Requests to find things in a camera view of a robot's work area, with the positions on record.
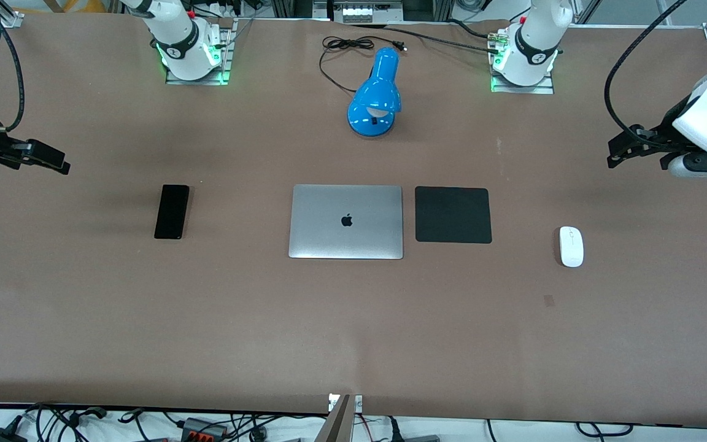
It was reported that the white power strip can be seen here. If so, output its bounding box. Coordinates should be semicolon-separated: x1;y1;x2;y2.
341;0;391;24

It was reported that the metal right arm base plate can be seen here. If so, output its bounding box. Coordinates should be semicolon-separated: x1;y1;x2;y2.
165;18;230;85

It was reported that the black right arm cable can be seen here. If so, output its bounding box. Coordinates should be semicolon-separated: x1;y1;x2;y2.
0;0;26;133

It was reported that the black cable clip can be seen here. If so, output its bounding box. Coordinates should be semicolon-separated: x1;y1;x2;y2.
68;406;109;424

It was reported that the black mouse pad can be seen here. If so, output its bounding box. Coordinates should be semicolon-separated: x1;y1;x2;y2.
415;187;493;244

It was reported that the silver closed laptop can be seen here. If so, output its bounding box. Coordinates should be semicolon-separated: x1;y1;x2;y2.
288;184;404;260

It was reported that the black smartphone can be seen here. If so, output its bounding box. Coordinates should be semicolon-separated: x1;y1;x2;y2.
154;184;190;240

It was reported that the black lamp power cord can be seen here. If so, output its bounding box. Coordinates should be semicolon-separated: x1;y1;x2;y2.
319;36;407;94

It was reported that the grey orange terminal block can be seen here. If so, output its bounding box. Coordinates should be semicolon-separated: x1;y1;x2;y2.
182;417;230;440

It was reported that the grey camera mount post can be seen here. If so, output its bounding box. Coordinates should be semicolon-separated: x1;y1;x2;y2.
328;393;363;442

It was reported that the brown table cover sheet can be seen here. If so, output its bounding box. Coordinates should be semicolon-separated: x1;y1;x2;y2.
0;12;707;430

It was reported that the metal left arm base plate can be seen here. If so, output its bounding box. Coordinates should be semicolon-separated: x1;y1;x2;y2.
490;28;555;95

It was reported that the black looped cable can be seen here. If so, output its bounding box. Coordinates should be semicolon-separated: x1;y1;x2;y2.
576;422;635;438

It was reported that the white computer mouse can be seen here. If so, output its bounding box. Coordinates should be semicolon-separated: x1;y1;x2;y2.
560;226;584;268

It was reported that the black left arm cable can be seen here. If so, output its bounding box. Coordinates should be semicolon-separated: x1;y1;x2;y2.
604;0;689;151

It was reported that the long black table cable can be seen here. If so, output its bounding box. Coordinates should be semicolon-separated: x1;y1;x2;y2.
351;23;501;55

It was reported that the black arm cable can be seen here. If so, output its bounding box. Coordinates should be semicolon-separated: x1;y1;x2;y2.
604;0;689;151
0;0;26;133

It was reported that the blue desk lamp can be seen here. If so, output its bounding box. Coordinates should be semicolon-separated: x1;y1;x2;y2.
347;47;402;138

